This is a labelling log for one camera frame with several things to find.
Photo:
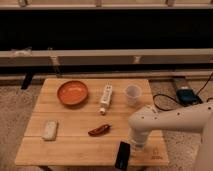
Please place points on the clear plastic cup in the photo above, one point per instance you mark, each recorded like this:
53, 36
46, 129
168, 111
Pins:
133, 94

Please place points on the orange bowl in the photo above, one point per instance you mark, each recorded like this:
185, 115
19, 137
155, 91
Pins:
72, 92

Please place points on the black rectangular eraser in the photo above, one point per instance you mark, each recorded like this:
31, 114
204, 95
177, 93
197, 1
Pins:
122, 156

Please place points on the white tube bottle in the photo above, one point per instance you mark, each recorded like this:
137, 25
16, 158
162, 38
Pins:
106, 99

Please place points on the grey metal rail beam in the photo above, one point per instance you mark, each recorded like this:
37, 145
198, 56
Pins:
119, 57

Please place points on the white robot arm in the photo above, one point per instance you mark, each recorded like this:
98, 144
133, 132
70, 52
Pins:
196, 118

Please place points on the black power box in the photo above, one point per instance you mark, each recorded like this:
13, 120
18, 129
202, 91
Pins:
187, 97

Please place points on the dark red chili pepper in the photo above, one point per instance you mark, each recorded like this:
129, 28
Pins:
100, 130

